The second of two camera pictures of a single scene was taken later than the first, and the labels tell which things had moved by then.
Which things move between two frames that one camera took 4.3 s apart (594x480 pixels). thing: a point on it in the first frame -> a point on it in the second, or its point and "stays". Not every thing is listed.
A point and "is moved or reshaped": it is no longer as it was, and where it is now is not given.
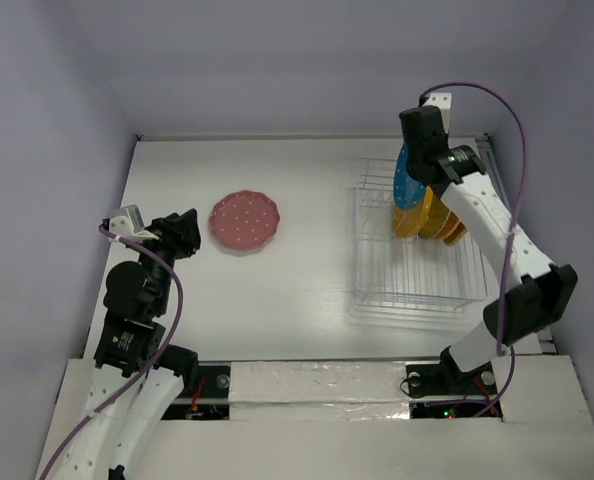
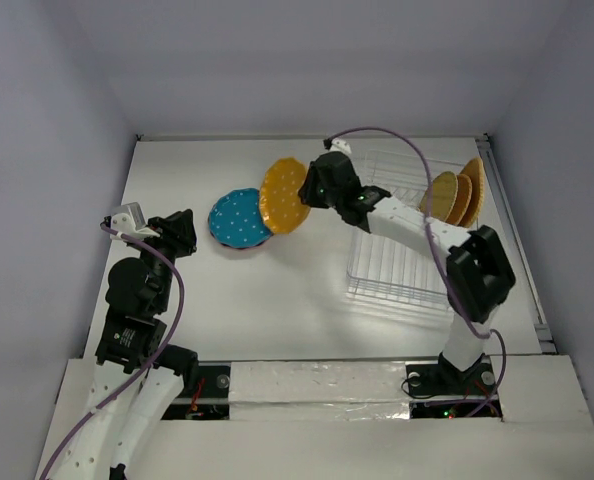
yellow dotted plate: [410, 222] is moved or reshaped
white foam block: [318, 390] stays
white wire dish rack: [391, 269] stays
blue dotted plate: [407, 192] -> [236, 221]
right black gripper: [418, 163] -> [318, 176]
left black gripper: [178, 231] stays
